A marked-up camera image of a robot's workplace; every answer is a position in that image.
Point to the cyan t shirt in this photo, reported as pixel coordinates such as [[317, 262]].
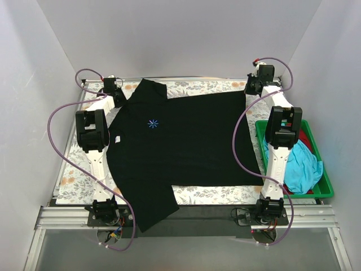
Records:
[[277, 163]]

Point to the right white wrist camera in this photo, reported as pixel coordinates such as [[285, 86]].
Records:
[[257, 63]]

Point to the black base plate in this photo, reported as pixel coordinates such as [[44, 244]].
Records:
[[108, 213], [266, 213]]

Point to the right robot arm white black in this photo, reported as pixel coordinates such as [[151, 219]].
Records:
[[282, 130]]

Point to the aluminium frame rail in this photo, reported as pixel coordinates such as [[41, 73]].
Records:
[[301, 216]]

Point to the black t shirt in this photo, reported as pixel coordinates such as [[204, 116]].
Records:
[[158, 143]]

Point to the green plastic bin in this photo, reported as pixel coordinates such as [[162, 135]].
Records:
[[323, 187]]

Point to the red t shirt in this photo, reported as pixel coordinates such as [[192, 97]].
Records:
[[306, 135]]

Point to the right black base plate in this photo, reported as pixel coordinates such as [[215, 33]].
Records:
[[266, 213]]

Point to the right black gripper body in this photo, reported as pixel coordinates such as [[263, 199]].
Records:
[[251, 87]]

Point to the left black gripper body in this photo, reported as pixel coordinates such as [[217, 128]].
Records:
[[119, 96]]

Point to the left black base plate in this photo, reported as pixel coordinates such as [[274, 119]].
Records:
[[108, 213]]

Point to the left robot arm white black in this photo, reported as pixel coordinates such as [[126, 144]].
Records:
[[93, 135]]

